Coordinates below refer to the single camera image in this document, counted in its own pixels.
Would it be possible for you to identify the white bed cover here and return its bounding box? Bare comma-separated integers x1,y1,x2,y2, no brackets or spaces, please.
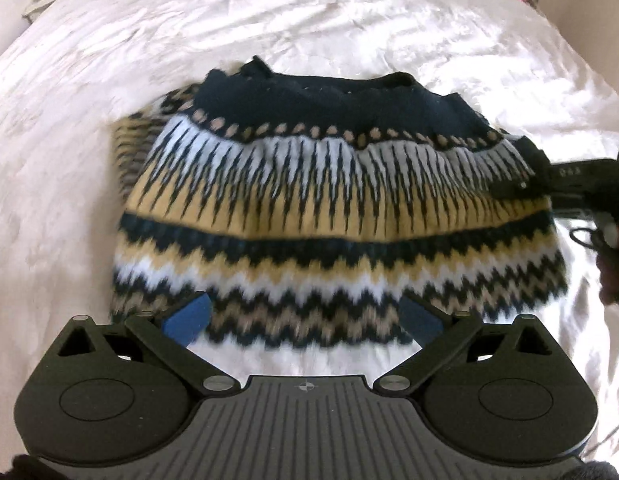
0,0,619,466

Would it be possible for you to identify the navy yellow patterned knit sweater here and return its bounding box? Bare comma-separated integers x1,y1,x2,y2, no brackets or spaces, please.
108,56,571,350

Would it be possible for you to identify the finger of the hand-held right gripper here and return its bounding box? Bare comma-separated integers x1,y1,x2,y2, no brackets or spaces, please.
491,158,619,202

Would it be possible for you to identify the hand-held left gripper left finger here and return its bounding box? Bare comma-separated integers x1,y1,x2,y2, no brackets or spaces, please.
56,291,241,395

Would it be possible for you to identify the white nightstand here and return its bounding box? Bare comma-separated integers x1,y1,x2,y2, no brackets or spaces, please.
21,0,67,24

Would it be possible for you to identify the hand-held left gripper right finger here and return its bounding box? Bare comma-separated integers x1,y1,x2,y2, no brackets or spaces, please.
373,294,554,395

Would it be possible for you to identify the black cable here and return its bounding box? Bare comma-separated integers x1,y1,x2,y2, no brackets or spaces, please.
568,226,606,252

